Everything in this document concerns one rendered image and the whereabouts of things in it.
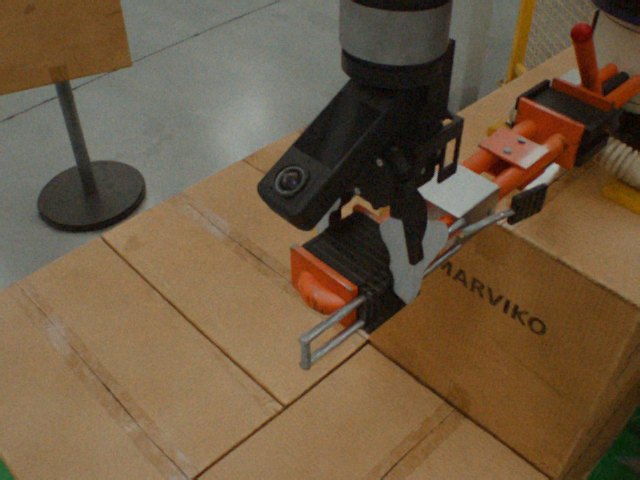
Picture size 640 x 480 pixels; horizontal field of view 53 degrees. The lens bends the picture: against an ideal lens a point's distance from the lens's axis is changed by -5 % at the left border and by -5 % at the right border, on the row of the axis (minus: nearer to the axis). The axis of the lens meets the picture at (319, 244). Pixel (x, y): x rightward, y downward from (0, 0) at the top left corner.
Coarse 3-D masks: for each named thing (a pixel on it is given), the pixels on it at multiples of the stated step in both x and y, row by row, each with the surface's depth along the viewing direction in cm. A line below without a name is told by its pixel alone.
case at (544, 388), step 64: (576, 64) 114; (512, 192) 86; (576, 192) 87; (512, 256) 83; (576, 256) 77; (448, 320) 99; (512, 320) 88; (576, 320) 80; (448, 384) 107; (512, 384) 95; (576, 384) 85; (512, 448) 103; (576, 448) 95
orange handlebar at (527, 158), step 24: (600, 72) 83; (624, 96) 79; (528, 120) 74; (480, 144) 70; (504, 144) 70; (528, 144) 70; (552, 144) 71; (480, 168) 68; (504, 168) 71; (528, 168) 67; (504, 192) 65; (384, 216) 62; (312, 288) 55
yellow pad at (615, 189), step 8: (616, 176) 86; (608, 184) 85; (616, 184) 85; (624, 184) 85; (608, 192) 85; (616, 192) 84; (624, 192) 84; (632, 192) 84; (616, 200) 85; (624, 200) 84; (632, 200) 83; (632, 208) 83
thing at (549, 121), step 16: (544, 80) 78; (560, 80) 77; (528, 96) 76; (544, 96) 77; (560, 96) 77; (576, 96) 77; (592, 96) 75; (528, 112) 74; (544, 112) 72; (560, 112) 74; (576, 112) 74; (592, 112) 74; (608, 112) 73; (512, 128) 78; (544, 128) 73; (560, 128) 72; (576, 128) 70; (592, 128) 70; (576, 144) 71; (592, 144) 74; (560, 160) 74; (576, 160) 73
